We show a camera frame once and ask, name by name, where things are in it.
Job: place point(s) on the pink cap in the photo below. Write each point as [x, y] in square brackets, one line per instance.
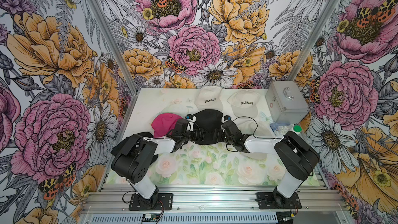
[164, 123]

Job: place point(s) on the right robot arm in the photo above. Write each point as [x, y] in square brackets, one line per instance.
[297, 156]

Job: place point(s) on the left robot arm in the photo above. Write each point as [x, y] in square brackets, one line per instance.
[134, 155]

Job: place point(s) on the white Colorado cap back right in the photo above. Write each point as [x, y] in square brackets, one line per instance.
[244, 103]

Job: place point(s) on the white Colorado cap back centre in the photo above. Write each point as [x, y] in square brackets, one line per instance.
[209, 99]

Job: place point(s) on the clear plastic bag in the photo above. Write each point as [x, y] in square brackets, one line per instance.
[280, 129]

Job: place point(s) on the silver metal case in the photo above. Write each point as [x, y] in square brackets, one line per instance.
[286, 103]

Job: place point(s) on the white bottle green lid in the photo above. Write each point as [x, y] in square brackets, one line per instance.
[297, 129]

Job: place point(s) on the small circuit board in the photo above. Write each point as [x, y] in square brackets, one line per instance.
[150, 217]

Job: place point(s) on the perforated metal tray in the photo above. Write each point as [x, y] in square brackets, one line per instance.
[187, 218]

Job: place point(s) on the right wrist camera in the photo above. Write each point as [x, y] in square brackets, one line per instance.
[226, 118]

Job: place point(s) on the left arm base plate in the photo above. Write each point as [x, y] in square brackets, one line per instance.
[158, 202]

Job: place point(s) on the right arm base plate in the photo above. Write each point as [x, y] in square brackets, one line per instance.
[274, 200]

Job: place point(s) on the aluminium front rail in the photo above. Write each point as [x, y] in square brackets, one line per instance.
[205, 198]

